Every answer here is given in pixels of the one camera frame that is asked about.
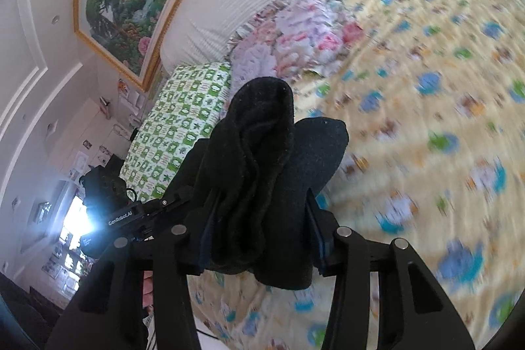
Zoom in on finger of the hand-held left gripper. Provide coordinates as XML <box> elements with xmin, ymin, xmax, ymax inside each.
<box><xmin>141</xmin><ymin>187</ymin><xmax>194</xmax><ymax>220</ymax></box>

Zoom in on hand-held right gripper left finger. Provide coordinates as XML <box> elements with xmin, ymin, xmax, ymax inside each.
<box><xmin>45</xmin><ymin>206</ymin><xmax>216</xmax><ymax>350</ymax></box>

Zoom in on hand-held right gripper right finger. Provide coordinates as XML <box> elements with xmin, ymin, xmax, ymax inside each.
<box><xmin>305</xmin><ymin>190</ymin><xmax>476</xmax><ymax>350</ymax></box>

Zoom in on black pants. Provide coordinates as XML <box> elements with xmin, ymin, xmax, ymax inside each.
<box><xmin>164</xmin><ymin>76</ymin><xmax>350</xmax><ymax>291</ymax></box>

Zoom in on bright window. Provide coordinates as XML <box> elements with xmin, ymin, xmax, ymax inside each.
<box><xmin>59</xmin><ymin>194</ymin><xmax>96</xmax><ymax>252</ymax></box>

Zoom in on green checked pillow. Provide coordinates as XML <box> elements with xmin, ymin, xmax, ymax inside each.
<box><xmin>123</xmin><ymin>62</ymin><xmax>233</xmax><ymax>204</ymax></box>

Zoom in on dark sofa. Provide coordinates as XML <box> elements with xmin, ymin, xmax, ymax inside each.
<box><xmin>0</xmin><ymin>272</ymin><xmax>66</xmax><ymax>350</ymax></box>

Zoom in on yellow bear print blanket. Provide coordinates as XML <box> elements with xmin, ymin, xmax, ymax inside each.
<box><xmin>184</xmin><ymin>0</ymin><xmax>522</xmax><ymax>350</ymax></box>

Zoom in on floral pillow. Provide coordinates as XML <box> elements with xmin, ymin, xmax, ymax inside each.
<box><xmin>227</xmin><ymin>0</ymin><xmax>365</xmax><ymax>88</ymax></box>

